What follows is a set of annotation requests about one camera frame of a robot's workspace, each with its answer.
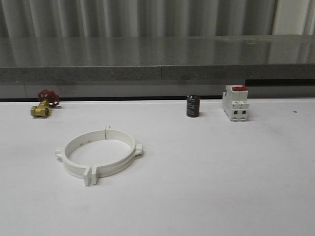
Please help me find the white half pipe clamp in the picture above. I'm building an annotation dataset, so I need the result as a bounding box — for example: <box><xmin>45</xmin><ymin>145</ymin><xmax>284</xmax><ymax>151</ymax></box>
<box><xmin>55</xmin><ymin>126</ymin><xmax>110</xmax><ymax>186</ymax></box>
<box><xmin>91</xmin><ymin>127</ymin><xmax>143</xmax><ymax>185</ymax></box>

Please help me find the black cylindrical capacitor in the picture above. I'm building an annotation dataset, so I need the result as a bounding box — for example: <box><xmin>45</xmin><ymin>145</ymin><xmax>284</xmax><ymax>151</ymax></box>
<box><xmin>186</xmin><ymin>94</ymin><xmax>200</xmax><ymax>118</ymax></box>

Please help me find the grey stone counter ledge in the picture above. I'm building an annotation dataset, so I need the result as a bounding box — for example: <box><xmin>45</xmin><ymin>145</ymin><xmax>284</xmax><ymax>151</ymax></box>
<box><xmin>0</xmin><ymin>35</ymin><xmax>315</xmax><ymax>85</ymax></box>

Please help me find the brass valve red handwheel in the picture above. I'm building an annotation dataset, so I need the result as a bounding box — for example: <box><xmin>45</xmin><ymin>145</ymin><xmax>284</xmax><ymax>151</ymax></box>
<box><xmin>30</xmin><ymin>89</ymin><xmax>60</xmax><ymax>118</ymax></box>

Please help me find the white circuit breaker red switch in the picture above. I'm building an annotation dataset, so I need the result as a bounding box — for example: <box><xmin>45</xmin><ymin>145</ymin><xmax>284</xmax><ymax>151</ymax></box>
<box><xmin>222</xmin><ymin>85</ymin><xmax>249</xmax><ymax>121</ymax></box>

